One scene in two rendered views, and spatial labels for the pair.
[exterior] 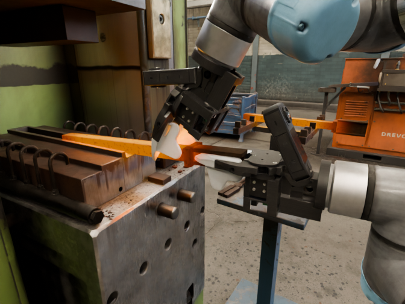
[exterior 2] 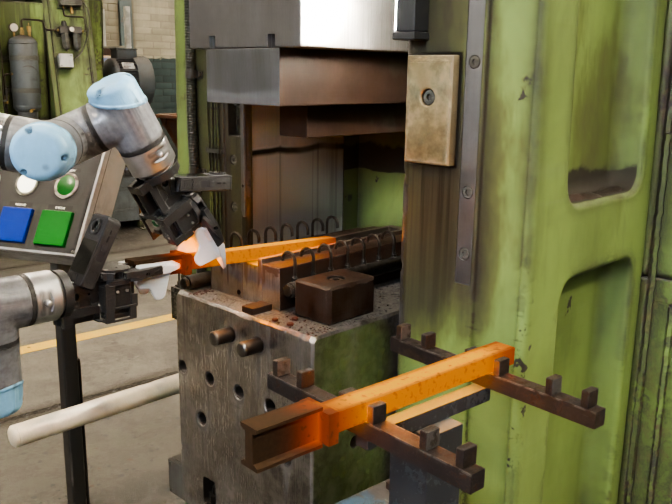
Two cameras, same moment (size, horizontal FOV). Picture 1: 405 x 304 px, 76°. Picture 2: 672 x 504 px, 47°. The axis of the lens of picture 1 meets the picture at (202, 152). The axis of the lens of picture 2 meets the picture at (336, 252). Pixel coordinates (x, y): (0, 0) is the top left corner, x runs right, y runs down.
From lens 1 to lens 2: 1.53 m
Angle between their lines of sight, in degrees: 100
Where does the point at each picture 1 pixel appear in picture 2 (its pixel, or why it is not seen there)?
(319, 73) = not seen: outside the picture
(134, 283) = (199, 380)
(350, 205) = not seen: hidden behind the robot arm
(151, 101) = (408, 234)
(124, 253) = (193, 336)
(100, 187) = (222, 274)
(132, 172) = (251, 284)
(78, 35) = (288, 131)
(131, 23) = not seen: hidden behind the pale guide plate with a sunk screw
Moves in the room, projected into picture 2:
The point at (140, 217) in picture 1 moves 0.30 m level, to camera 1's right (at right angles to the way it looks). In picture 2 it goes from (208, 317) to (120, 377)
